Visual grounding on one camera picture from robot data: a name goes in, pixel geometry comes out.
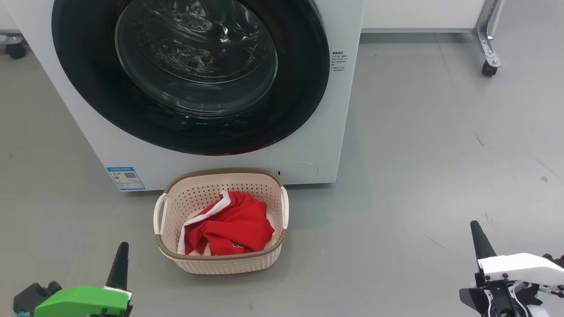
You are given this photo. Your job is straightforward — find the cream perforated laundry basket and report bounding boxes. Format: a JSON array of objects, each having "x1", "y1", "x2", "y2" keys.
[{"x1": 153, "y1": 168, "x2": 290, "y2": 275}]

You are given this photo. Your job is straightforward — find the black caster wheel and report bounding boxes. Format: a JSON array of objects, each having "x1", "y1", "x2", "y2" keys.
[{"x1": 0, "y1": 34, "x2": 27, "y2": 60}]

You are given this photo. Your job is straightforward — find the round washer filter cover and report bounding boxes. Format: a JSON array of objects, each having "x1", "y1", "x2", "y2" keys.
[{"x1": 282, "y1": 160, "x2": 319, "y2": 179}]

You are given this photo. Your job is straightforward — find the blue energy label sticker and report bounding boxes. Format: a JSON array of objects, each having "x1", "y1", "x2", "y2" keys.
[{"x1": 106, "y1": 166, "x2": 146, "y2": 192}]

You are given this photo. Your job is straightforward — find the white front-load washing machine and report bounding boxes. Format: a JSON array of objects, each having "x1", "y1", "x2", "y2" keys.
[{"x1": 4, "y1": 0, "x2": 366, "y2": 192}]

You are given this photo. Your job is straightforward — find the metal cart leg with caster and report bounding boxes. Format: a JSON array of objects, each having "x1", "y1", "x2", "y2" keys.
[{"x1": 472, "y1": 0, "x2": 505, "y2": 77}]

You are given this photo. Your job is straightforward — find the small printed text label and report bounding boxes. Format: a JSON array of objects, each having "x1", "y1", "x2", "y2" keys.
[{"x1": 330, "y1": 50, "x2": 349, "y2": 73}]

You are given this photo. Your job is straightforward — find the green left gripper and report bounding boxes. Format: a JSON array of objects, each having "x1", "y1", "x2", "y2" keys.
[{"x1": 33, "y1": 241, "x2": 133, "y2": 317}]

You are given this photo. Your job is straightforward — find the red and white garment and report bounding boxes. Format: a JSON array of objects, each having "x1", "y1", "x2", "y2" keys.
[{"x1": 177, "y1": 190, "x2": 276, "y2": 257}]

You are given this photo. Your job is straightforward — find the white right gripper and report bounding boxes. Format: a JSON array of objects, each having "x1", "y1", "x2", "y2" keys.
[{"x1": 470, "y1": 220, "x2": 564, "y2": 287}]

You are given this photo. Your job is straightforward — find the round black glass washer door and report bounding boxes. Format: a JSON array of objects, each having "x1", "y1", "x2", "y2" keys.
[{"x1": 51, "y1": 0, "x2": 331, "y2": 156}]

